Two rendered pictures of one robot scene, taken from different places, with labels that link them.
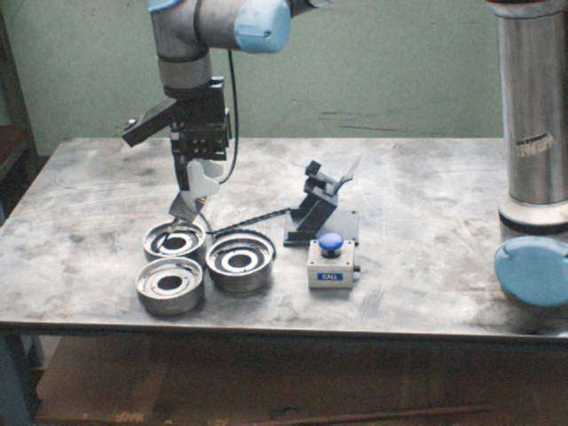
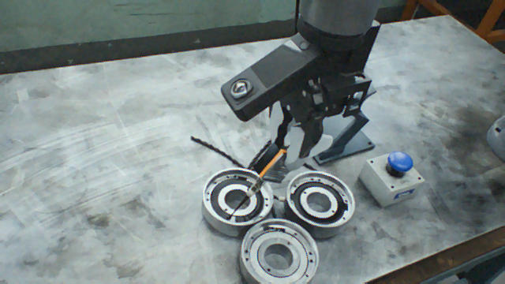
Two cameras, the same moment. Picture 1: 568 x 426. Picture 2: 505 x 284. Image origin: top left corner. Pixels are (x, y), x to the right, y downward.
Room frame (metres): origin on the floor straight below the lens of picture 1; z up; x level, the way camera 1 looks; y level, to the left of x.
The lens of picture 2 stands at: (0.86, 0.44, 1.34)
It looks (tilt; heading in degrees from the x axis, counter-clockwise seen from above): 45 degrees down; 319
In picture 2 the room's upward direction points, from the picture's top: 11 degrees clockwise
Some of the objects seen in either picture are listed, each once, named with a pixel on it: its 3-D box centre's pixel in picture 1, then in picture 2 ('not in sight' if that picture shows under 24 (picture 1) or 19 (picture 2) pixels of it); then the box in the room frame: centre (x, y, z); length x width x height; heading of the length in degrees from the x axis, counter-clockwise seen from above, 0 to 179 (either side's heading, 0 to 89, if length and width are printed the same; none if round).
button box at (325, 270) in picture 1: (335, 263); (393, 177); (1.08, -0.07, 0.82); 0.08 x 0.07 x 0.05; 82
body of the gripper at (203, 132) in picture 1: (197, 118); (324, 67); (1.13, 0.13, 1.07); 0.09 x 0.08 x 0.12; 85
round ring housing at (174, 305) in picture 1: (170, 287); (278, 259); (1.05, 0.19, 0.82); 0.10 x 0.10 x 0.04
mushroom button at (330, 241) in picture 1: (330, 250); (396, 168); (1.08, -0.06, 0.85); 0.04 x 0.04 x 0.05
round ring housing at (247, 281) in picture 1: (240, 265); (317, 205); (1.09, 0.08, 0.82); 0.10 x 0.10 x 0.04
